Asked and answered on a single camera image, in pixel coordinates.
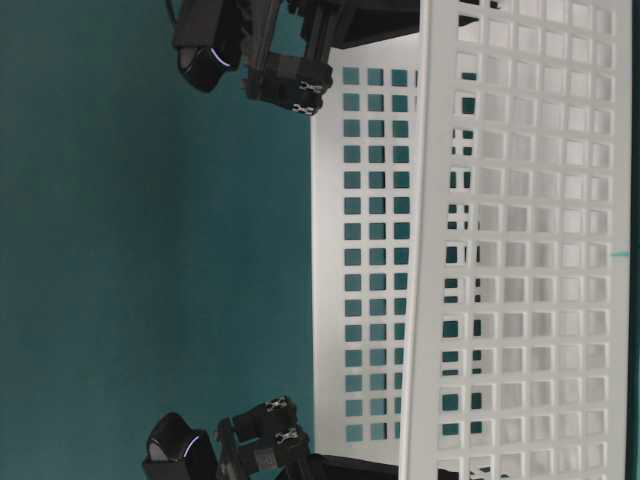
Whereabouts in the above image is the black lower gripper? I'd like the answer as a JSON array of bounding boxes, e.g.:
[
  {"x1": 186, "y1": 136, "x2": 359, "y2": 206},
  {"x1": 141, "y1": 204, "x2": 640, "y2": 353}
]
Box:
[{"x1": 216, "y1": 395, "x2": 398, "y2": 480}]

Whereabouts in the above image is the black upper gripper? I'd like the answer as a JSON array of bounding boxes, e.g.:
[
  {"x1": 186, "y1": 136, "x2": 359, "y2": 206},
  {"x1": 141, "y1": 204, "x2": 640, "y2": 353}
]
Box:
[{"x1": 239, "y1": 0, "x2": 420, "y2": 116}]

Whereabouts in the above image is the white plastic lattice basket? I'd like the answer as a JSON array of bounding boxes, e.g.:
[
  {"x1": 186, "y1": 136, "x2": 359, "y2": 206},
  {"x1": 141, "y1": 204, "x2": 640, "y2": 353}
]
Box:
[{"x1": 311, "y1": 1, "x2": 634, "y2": 479}]

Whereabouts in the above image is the black lower robot arm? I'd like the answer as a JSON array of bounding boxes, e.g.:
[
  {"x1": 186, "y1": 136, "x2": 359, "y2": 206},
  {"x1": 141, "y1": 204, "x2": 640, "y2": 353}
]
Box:
[{"x1": 142, "y1": 395, "x2": 398, "y2": 480}]

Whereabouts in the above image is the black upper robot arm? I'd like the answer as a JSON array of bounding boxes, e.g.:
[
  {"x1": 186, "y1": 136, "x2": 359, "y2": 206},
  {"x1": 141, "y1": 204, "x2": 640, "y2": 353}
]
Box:
[{"x1": 166, "y1": 1, "x2": 420, "y2": 116}]

